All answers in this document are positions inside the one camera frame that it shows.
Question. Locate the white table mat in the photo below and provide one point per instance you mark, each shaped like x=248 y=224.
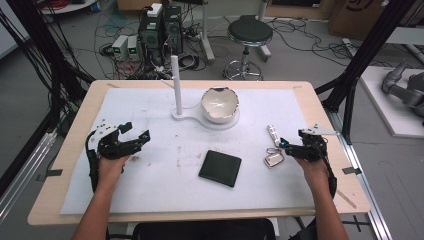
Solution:
x=160 y=180

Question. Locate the black tape piece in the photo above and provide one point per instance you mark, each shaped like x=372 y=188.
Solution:
x=351 y=170
x=53 y=172

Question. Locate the person's left hand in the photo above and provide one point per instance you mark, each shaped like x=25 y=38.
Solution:
x=111 y=168

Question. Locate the white power strip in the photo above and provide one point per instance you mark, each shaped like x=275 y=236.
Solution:
x=350 y=46

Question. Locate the white stand with pole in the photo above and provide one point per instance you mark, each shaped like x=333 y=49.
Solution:
x=177 y=86

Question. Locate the black metal frame post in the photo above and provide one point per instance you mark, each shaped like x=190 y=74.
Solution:
x=43 y=50
x=370 y=46

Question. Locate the small white box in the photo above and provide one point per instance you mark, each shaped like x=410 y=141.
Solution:
x=155 y=10

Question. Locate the black computer tower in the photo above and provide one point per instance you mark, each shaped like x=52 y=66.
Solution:
x=173 y=30
x=150 y=40

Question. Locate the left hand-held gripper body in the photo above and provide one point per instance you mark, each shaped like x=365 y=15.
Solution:
x=111 y=146

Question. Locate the aluminium rail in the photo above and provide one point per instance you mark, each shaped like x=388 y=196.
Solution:
x=23 y=180
x=366 y=186

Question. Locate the white base board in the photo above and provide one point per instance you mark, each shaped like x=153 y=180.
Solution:
x=383 y=110

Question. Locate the person's right hand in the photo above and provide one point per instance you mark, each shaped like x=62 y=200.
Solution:
x=311 y=171

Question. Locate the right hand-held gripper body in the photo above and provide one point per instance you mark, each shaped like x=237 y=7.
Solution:
x=311 y=146

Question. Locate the brown cardboard box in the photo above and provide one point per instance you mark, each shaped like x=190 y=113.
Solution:
x=363 y=16

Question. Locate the black round stool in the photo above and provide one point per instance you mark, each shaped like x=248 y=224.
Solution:
x=250 y=31

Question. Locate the black square wallet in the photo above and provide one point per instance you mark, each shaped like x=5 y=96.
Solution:
x=220 y=168

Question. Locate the white ceramic bowl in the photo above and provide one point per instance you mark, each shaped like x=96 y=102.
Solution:
x=220 y=104

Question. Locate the grey power supply unit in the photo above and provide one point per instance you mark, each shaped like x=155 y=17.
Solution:
x=133 y=48
x=119 y=46

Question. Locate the white desk leg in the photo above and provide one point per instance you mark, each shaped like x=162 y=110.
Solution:
x=265 y=50
x=207 y=33

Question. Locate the small white stick device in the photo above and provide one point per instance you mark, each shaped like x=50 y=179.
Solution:
x=273 y=135

